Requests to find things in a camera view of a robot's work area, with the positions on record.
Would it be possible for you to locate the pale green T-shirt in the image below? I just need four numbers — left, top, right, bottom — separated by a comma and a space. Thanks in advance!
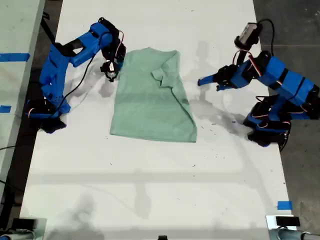
109, 46, 198, 144

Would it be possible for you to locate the black stand leg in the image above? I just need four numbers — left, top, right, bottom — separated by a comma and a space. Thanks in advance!
39, 4, 56, 45

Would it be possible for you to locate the long blue tape strip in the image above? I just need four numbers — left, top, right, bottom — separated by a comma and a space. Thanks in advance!
0, 53, 31, 62

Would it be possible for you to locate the pale grey side table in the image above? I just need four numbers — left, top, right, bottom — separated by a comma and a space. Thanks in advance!
0, 0, 46, 201

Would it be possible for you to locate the grey metal clamp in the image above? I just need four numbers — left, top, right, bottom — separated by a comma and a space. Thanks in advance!
0, 217, 48, 240
265, 214, 320, 240

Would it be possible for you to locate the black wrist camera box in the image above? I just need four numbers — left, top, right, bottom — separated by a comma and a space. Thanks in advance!
101, 62, 118, 75
238, 22, 263, 42

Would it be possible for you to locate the black camera stalk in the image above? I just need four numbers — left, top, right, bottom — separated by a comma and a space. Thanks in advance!
104, 72, 118, 84
233, 34, 261, 67

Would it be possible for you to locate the black camera cable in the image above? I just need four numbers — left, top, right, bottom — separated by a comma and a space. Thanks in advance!
51, 53, 97, 117
256, 18, 276, 57

